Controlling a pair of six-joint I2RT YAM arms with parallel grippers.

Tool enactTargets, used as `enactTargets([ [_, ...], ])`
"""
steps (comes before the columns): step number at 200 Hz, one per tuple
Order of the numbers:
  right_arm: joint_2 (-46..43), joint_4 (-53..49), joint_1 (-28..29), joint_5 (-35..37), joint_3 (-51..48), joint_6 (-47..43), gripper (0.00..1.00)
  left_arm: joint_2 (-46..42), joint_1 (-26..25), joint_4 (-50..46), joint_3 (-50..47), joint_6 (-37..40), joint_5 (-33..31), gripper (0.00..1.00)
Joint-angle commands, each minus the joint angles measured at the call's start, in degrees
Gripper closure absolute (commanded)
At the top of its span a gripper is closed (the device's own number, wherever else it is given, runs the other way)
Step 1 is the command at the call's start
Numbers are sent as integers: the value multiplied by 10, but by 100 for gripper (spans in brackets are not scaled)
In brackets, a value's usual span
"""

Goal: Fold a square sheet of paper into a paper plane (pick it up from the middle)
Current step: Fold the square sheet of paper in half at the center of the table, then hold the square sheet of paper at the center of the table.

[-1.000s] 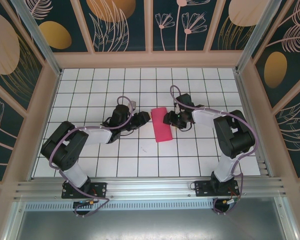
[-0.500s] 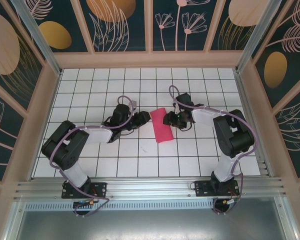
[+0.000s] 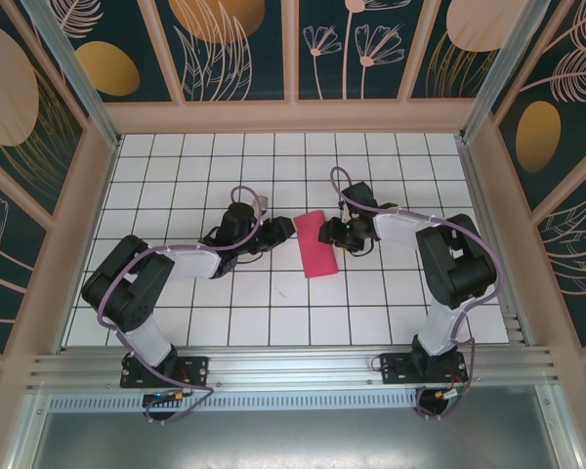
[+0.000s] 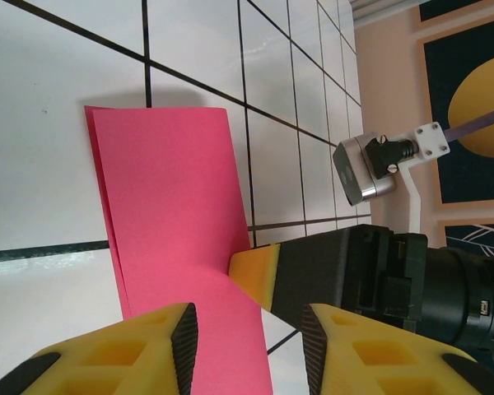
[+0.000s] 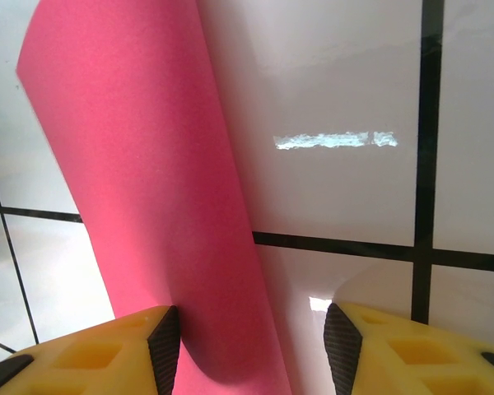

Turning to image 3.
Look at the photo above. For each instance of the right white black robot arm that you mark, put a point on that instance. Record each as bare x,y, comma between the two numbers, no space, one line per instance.
400,227

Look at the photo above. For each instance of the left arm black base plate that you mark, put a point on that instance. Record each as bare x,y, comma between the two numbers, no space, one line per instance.
197,369

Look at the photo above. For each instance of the long aluminium mounting rail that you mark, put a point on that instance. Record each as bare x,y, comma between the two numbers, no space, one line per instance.
293,366

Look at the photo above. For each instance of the grey metal sheet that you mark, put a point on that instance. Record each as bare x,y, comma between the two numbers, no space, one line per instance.
293,439

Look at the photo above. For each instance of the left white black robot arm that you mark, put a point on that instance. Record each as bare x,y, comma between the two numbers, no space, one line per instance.
190,261

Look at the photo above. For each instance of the pink paper sheet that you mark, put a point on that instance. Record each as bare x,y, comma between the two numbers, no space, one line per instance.
315,249

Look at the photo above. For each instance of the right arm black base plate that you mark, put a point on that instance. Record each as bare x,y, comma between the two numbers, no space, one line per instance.
393,369

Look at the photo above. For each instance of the aluminium side rail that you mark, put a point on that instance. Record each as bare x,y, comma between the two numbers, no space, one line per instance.
488,234

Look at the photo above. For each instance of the aluminium frame post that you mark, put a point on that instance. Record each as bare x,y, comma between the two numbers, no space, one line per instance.
78,83
498,63

